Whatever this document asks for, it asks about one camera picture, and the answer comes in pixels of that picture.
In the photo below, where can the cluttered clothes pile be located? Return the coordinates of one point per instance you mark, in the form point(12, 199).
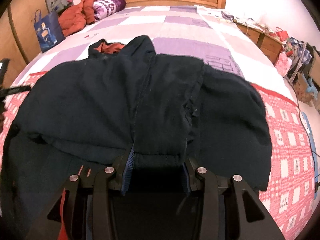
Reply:
point(305, 61)

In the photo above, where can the wooden wardrobe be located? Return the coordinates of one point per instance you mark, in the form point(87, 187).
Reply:
point(18, 38)

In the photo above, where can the wooden nightstand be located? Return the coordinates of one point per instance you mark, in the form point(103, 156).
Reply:
point(269, 45)

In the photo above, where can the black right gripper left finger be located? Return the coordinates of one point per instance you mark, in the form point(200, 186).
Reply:
point(82, 197)

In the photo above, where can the dark navy large jacket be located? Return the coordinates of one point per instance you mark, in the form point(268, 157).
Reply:
point(139, 55)

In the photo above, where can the purple patchwork bed sheet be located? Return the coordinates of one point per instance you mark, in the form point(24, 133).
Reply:
point(187, 30)

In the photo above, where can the orange down jacket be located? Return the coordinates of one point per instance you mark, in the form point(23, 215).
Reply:
point(76, 17)

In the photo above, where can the purple patterned pillow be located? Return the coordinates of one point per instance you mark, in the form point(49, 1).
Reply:
point(105, 8)

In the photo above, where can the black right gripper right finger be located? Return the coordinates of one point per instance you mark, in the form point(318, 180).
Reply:
point(217, 207)

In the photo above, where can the blue shopping bag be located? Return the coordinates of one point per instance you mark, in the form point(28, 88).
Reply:
point(48, 30)

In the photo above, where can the pink plastic bag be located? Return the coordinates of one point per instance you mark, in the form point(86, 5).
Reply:
point(283, 64)

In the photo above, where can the red box on nightstand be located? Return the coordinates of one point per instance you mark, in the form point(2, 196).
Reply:
point(282, 34)

